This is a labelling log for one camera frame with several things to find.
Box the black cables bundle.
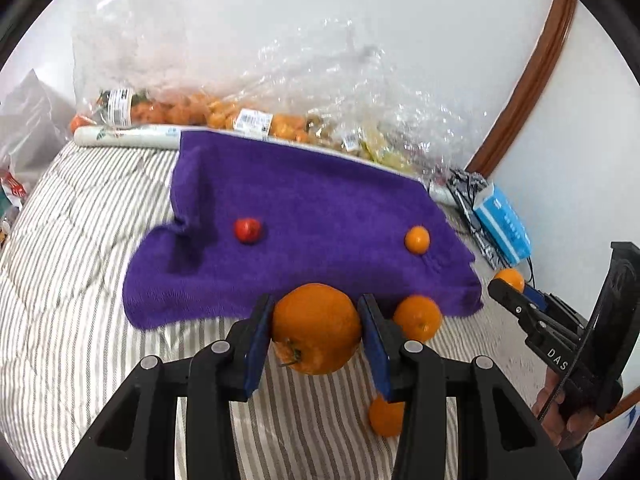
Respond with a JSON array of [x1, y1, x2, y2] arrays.
[[444, 168, 536, 286]]

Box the small orange on towel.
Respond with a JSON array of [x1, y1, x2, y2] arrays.
[[404, 226, 431, 256]]

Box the striped quilted mattress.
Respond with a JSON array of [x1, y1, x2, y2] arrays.
[[0, 138, 551, 480]]

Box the small orange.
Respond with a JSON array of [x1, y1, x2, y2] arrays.
[[494, 268, 525, 294], [404, 226, 431, 256]]

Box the right clear bag yellow fruit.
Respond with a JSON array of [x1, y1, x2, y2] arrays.
[[307, 65, 483, 180]]

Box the middle clear bag of oranges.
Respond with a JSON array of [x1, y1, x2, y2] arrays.
[[207, 20, 392, 153]]

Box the purple towel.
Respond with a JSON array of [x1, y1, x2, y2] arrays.
[[122, 130, 482, 330]]

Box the brown wooden door frame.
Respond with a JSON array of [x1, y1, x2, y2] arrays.
[[466, 0, 577, 177]]

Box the person's right hand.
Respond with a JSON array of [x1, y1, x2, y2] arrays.
[[532, 368, 598, 451]]

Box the grey plastic bag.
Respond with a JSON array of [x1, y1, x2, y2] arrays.
[[1, 70, 75, 192]]

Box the blue white tissue box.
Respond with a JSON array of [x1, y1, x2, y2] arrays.
[[473, 183, 532, 266]]

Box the small red tomato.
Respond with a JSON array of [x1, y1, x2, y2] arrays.
[[233, 218, 262, 245]]

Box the left clear bag of oranges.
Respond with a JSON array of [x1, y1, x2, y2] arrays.
[[72, 0, 210, 129]]

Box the clutter of packages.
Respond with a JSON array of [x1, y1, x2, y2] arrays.
[[0, 168, 27, 246]]

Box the orange near right finger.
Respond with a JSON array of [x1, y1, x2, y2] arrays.
[[368, 394, 405, 438]]

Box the medium orange behind finger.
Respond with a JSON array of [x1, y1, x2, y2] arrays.
[[393, 295, 442, 342]]

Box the large orange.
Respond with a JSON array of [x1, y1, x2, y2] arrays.
[[271, 283, 362, 375]]

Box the clear bag of oranges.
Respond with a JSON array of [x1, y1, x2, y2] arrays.
[[207, 20, 392, 153], [72, 0, 210, 129]]

